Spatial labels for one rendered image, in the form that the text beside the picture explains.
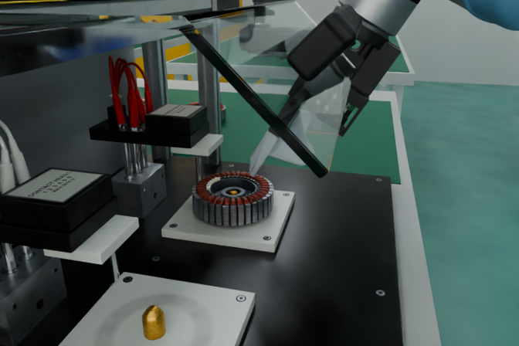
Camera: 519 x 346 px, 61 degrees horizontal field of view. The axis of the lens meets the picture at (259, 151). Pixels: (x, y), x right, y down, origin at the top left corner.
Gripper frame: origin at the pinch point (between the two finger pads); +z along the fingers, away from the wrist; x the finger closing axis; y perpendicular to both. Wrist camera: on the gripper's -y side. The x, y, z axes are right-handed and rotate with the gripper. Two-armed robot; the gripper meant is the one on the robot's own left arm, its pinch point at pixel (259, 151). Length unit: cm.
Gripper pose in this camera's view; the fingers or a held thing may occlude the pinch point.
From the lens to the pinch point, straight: 56.8
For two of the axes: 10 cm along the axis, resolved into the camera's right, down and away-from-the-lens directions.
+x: 2.2, -3.4, 9.1
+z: -4.9, 7.7, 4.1
